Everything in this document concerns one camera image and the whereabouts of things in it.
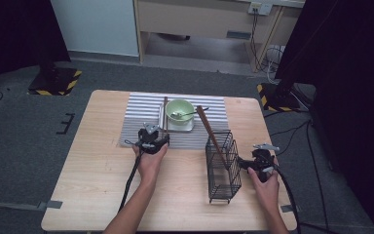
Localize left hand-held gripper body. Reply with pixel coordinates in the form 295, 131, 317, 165
137, 122, 164, 155

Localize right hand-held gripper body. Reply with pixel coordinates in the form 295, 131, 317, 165
251, 143, 281, 183

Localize black wire rack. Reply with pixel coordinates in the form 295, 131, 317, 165
205, 129, 243, 205

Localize brown wooden chopstick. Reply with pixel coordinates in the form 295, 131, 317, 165
162, 96, 169, 140
196, 105, 228, 169

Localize person's left hand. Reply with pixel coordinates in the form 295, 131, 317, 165
131, 142, 169, 189

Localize person's right hand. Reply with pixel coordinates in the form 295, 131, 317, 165
246, 167, 281, 213

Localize white square plate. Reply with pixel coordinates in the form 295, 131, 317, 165
158, 101, 196, 133

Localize striped grey woven placemat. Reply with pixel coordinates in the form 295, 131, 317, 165
119, 92, 230, 150

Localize metal spoon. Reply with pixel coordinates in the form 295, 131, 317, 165
170, 106, 210, 119

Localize green ceramic bowl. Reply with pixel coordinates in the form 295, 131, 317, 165
165, 98, 196, 126

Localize grey tape strip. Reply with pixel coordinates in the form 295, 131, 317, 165
37, 200, 63, 211
280, 204, 301, 214

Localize black stand base striped edge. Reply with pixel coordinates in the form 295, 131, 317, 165
28, 66, 83, 97
256, 81, 308, 113

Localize black floor tape marks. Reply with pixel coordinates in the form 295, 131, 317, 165
56, 112, 76, 136

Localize dark curtain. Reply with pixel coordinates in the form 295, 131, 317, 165
274, 0, 374, 234
0, 0, 72, 100

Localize white cabinet panel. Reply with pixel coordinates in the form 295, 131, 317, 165
50, 0, 140, 58

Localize white power strip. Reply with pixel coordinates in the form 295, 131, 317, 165
247, 1, 274, 17

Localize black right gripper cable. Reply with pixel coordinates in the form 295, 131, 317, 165
266, 155, 302, 234

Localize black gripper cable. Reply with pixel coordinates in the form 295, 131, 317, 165
118, 138, 144, 213
266, 155, 302, 234

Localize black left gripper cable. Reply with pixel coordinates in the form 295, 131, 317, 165
118, 138, 144, 213

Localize white cable bundle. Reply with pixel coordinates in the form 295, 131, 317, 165
263, 45, 286, 86

